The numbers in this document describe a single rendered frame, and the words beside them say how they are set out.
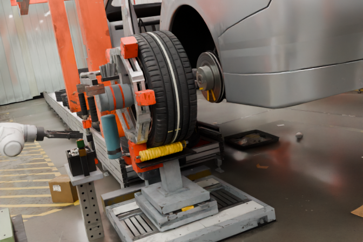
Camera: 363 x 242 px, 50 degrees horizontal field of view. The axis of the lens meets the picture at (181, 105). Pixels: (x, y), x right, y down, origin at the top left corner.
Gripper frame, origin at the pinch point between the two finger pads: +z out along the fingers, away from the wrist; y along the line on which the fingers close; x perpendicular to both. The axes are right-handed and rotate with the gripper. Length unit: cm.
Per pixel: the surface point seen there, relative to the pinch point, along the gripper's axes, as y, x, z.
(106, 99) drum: -1.6, -19.6, 14.8
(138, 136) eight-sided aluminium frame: -12.5, -1.0, 30.3
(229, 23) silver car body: -51, -61, 58
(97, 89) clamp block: -14.2, -24.9, 6.0
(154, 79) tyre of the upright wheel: -29, -32, 31
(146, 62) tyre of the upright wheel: -24, -40, 27
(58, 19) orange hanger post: 243, -98, 25
